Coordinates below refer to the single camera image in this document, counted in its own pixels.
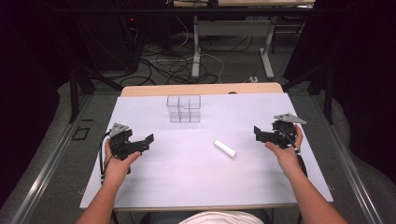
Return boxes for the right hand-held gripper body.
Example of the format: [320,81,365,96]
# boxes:
[262,112,308,150]

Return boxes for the hand-held gripper black cable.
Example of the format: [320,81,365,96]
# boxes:
[278,127,309,179]
[98,130,112,187]

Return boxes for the aluminium floor rail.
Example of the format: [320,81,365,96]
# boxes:
[310,93,378,224]
[9,93,95,224]

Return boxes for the right hand-held gripper black cable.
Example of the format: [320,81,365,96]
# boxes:
[278,127,309,179]

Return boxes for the black metal stand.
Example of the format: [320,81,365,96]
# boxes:
[68,63,124,124]
[281,60,336,126]

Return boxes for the dark curtain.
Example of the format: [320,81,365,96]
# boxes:
[0,0,74,206]
[284,0,396,185]

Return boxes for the tangle of floor cables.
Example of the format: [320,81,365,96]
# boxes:
[119,26,254,88]

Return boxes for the white desk with metal legs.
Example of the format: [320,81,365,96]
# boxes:
[172,0,316,80]

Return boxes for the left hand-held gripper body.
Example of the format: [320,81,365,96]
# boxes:
[108,122,150,161]

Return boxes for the white cylindrical tube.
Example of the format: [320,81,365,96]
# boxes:
[213,139,237,159]

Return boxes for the black horizontal crossbar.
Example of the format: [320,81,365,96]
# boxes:
[50,7,347,16]

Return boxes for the clear acrylic compartment organizer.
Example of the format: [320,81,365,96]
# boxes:
[165,94,202,123]

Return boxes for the person's right hand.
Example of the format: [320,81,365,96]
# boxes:
[264,124,304,180]

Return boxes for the black computer tower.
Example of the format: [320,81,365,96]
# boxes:
[92,12,142,74]

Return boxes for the person's left hand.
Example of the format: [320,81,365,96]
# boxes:
[103,138,143,188]

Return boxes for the white table cover sheet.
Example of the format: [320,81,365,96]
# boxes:
[79,92,334,210]

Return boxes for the left hand-held gripper black cable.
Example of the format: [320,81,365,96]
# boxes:
[98,130,112,187]

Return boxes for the person's white shirt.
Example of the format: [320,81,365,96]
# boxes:
[178,211,265,224]

